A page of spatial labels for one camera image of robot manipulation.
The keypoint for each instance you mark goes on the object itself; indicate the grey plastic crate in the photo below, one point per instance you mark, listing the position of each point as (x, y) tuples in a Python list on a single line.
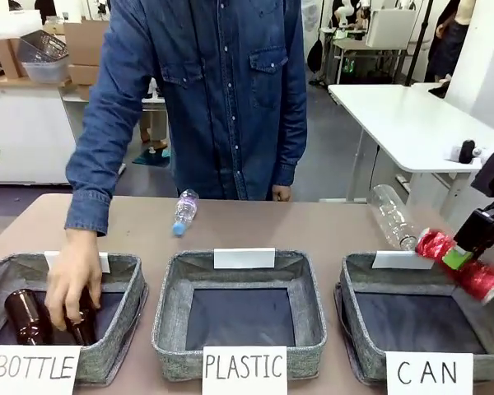
[(45, 55)]

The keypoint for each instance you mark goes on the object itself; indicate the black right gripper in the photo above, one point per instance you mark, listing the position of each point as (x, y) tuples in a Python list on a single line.
[(479, 230)]

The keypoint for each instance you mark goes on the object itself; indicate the black tripod pole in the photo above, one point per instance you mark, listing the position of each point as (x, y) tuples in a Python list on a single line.
[(419, 41)]

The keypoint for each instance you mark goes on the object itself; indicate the green floor mat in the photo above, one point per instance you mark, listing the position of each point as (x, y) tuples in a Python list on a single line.
[(153, 158)]

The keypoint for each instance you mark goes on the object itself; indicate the white background table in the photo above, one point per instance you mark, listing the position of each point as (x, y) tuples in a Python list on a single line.
[(407, 119)]

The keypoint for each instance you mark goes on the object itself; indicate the blank white card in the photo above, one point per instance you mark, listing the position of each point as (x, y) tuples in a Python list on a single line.
[(244, 258), (105, 262), (399, 260)]

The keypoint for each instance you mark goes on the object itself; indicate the clear plastic bottle without cap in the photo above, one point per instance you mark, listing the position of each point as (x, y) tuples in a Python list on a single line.
[(389, 218)]

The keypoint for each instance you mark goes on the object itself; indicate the white box monitor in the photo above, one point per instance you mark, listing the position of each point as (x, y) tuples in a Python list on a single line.
[(390, 28)]

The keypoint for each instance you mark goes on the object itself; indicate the plastic bottle with blue cap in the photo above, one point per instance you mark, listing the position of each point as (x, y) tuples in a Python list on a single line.
[(185, 212)]

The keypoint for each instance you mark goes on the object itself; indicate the person's left forearm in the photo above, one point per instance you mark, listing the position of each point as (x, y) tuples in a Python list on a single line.
[(290, 156)]

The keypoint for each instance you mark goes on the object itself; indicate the white paper label CAN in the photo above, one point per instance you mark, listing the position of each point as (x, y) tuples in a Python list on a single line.
[(429, 372)]

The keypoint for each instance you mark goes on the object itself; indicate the white paper label BOTTLE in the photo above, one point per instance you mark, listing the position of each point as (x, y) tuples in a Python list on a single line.
[(35, 368)]

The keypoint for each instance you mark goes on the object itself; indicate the crushed red can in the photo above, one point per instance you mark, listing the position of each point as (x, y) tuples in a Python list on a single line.
[(477, 277)]

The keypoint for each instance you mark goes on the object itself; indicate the background person in dark clothes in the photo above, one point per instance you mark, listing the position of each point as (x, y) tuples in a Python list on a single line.
[(446, 41)]

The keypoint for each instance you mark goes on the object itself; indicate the brown glass bottle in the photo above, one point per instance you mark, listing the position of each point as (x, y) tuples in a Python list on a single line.
[(26, 317), (81, 325)]

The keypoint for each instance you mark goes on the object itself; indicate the black roll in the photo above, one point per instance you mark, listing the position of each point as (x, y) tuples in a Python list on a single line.
[(467, 151)]

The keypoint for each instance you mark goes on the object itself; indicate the person's denim shirt torso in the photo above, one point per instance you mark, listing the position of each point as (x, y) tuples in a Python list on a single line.
[(214, 94)]

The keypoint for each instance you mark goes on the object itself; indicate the white low cabinet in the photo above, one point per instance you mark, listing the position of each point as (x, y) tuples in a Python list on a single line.
[(24, 131)]

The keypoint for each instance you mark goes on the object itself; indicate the cardboard box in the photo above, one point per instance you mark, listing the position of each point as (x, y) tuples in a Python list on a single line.
[(84, 45)]

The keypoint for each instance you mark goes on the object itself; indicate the person's left hand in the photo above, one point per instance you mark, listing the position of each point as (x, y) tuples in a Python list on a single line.
[(281, 193)]

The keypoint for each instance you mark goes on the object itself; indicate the white paper label PLASTIC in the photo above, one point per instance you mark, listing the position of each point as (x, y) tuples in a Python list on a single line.
[(244, 367)]

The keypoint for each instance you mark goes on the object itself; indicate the person's right forearm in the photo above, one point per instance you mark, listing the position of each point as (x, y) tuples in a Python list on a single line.
[(88, 205)]

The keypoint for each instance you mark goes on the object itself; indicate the grey fabric basket labelled plastic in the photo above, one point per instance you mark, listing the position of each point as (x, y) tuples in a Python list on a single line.
[(239, 284)]

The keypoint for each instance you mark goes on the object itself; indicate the person's right hand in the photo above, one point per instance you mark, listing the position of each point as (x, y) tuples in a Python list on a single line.
[(72, 273)]

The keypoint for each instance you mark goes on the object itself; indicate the grey fabric basket labelled can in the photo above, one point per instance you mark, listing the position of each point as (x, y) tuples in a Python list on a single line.
[(395, 284)]

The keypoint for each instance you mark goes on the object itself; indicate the grey fabric basket labelled bottle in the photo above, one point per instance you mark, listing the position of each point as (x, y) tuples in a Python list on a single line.
[(119, 312)]

